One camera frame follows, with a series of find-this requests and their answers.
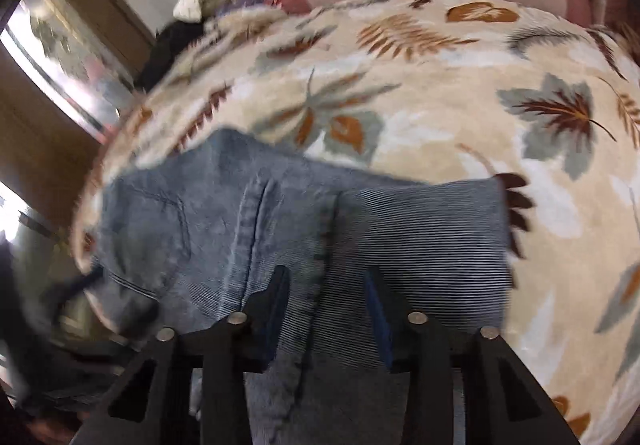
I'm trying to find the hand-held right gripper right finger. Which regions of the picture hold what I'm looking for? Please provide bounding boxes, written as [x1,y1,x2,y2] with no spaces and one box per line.
[364,267,581,445]

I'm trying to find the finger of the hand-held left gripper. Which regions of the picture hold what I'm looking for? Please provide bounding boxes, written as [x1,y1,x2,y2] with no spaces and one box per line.
[40,267,161,341]

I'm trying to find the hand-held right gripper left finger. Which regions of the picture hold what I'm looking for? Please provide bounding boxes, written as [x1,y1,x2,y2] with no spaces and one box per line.
[70,265,292,445]

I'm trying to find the grey denim pants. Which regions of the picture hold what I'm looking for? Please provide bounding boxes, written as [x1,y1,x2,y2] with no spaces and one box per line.
[92,128,516,445]

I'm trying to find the wooden door with leaded glass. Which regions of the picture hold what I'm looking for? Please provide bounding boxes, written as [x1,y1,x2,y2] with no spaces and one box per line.
[0,0,156,246]

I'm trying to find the leaf print blanket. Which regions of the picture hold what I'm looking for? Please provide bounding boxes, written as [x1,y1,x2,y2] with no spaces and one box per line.
[70,0,640,445]

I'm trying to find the black cloth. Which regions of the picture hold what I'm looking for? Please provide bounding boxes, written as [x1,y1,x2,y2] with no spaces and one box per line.
[135,20,211,93]

